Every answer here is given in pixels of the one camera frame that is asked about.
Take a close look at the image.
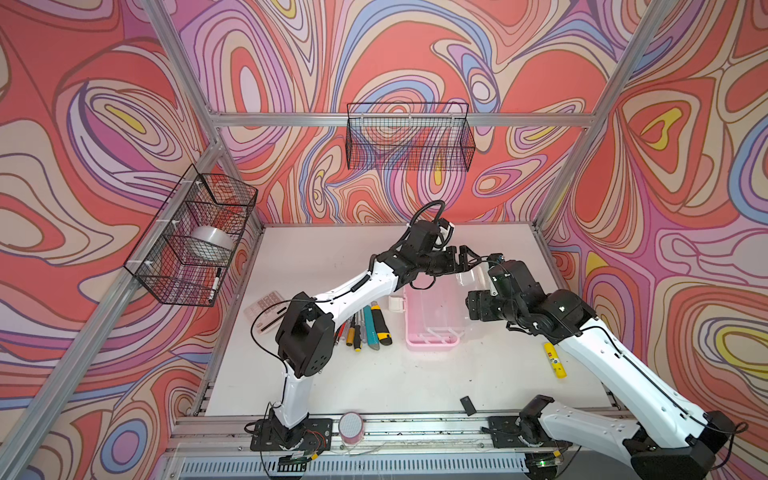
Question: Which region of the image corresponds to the pink plastic tool box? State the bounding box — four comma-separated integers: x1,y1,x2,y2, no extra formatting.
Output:
386,267,489,353

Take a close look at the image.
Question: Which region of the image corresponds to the black wire basket wall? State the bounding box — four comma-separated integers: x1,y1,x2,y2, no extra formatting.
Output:
124,166,258,307
345,100,476,172

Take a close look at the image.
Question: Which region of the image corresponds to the grey duct tape roll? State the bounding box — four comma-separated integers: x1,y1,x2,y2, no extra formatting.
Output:
188,226,235,265

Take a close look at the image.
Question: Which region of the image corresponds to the black wire basket left wall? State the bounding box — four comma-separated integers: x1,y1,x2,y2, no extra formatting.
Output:
124,166,258,307

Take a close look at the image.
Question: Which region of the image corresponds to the black wire basket back wall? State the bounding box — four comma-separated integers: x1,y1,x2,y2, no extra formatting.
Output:
345,100,476,172

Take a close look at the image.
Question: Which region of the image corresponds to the black marker in basket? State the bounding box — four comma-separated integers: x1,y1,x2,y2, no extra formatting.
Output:
208,267,223,304

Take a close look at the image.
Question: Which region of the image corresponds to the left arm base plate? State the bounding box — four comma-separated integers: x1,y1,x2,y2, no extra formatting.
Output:
245,417,334,454

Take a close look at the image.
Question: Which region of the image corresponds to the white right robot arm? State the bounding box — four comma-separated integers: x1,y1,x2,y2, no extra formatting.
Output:
466,254,748,479

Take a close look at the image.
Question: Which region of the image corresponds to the small black clip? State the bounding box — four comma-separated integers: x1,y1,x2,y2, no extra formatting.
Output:
460,396,477,417

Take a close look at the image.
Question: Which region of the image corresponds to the teal utility knife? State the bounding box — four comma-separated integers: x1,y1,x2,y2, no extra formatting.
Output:
362,305,380,351

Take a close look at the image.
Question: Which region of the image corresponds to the yellow glue stick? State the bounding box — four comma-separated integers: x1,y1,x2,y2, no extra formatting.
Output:
544,342,567,379

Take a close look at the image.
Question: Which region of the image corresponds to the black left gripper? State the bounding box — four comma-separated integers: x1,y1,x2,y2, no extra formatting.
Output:
415,247,484,278

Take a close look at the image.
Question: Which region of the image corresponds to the yellow black utility knife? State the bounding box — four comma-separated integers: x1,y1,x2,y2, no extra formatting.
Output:
371,302,393,346

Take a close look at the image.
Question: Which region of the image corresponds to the pink white calculator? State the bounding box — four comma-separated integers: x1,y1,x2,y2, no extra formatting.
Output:
244,291,290,334

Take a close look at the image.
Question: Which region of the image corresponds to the yellow black screwdriver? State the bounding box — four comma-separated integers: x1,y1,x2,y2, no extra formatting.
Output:
347,312,361,352

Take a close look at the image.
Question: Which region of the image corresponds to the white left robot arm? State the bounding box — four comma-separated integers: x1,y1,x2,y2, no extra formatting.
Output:
271,200,485,430

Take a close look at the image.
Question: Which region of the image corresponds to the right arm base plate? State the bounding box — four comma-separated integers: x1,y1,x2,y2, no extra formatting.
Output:
480,416,572,450

